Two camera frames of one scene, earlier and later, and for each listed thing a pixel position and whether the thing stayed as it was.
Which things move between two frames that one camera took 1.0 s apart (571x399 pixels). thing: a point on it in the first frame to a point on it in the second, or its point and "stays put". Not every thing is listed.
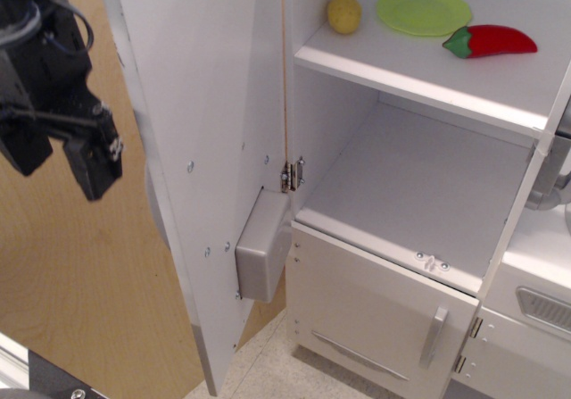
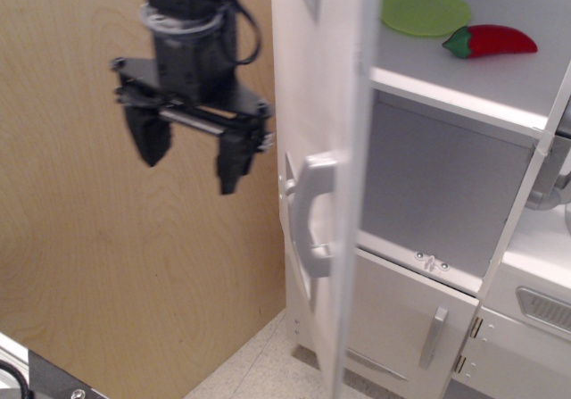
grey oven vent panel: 547,311 stays put
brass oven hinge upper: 475,328 stays put
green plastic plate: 424,11 stays put
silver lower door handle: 440,318 stays put
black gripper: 45,95 to 193,77
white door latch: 429,263 stays put
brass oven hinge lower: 459,366 stays put
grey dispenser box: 264,244 to 291,182
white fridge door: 208,48 to 318,58
